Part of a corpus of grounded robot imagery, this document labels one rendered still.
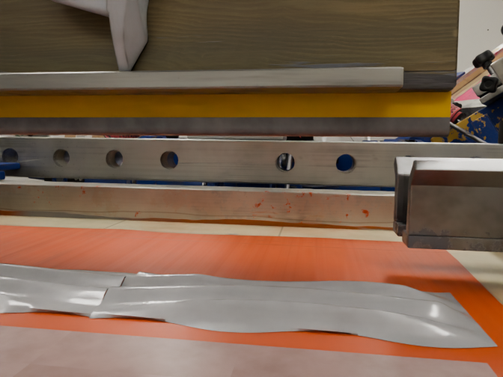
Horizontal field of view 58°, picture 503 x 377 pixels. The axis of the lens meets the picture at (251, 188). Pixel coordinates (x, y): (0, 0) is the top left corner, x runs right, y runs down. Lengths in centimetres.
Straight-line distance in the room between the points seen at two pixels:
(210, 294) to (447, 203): 15
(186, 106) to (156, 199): 21
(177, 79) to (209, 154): 28
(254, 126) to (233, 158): 25
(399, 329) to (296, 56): 15
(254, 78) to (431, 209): 13
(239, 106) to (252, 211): 20
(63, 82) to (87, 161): 30
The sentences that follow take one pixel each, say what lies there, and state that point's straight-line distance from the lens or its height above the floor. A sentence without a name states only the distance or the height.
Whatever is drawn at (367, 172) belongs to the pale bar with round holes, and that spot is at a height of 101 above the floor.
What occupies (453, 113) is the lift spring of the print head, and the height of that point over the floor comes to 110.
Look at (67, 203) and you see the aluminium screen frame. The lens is 52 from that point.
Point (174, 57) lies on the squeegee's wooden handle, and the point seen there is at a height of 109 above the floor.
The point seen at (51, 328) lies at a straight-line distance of 23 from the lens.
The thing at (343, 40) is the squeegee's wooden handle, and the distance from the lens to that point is 27.
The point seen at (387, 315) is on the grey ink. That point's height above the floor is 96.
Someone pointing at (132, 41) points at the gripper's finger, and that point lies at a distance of 28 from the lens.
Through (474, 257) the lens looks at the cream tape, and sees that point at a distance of 38.
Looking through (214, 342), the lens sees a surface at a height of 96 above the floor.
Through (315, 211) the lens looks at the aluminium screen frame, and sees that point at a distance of 45.
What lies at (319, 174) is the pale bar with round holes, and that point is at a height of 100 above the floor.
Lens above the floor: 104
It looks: 6 degrees down
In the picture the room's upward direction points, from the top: 1 degrees clockwise
